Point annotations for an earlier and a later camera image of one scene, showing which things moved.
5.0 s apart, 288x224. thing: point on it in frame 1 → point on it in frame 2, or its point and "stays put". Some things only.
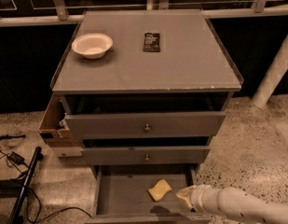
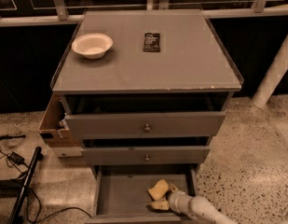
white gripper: (198, 197) → (175, 198)
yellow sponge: (160, 189) stays put
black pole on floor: (25, 186) stays put
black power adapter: (15, 158) stays put
